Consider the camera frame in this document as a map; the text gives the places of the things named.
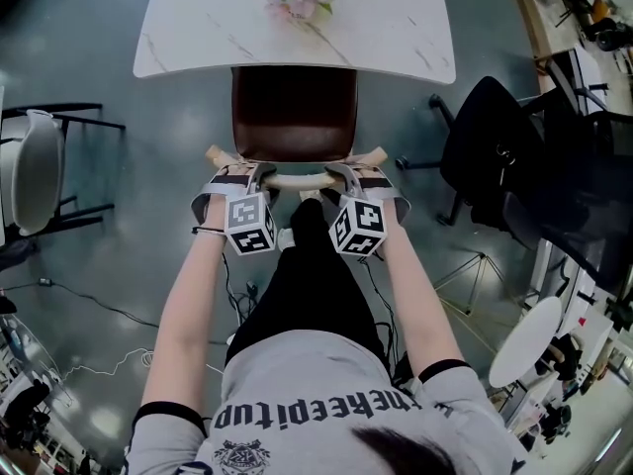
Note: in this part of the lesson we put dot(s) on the black wrist band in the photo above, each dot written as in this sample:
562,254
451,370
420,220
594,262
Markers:
207,230

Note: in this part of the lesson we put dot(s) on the brown seat wooden chair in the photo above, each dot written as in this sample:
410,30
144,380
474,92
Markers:
294,117

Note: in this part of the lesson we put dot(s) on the person's left forearm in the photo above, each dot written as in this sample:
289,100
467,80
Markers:
185,310

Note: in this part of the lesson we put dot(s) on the person's right forearm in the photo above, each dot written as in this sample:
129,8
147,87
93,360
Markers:
420,295

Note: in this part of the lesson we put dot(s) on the grey printed t-shirt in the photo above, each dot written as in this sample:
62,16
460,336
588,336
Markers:
316,394

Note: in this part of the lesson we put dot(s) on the black office chair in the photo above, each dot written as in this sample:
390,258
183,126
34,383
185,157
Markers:
499,136

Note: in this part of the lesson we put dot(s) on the round white side table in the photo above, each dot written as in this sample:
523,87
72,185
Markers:
526,342

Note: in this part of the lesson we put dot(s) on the white marble table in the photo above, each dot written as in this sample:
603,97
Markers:
207,32

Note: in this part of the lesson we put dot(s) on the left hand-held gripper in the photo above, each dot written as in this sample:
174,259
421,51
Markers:
247,220

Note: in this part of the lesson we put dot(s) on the white shoe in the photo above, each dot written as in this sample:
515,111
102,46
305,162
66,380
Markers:
286,239

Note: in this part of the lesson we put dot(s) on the black trousers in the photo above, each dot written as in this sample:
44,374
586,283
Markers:
309,285

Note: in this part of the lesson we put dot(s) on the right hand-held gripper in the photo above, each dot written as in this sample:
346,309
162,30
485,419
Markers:
358,225

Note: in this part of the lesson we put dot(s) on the white chair with black legs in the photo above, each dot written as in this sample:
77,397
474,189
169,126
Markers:
34,166

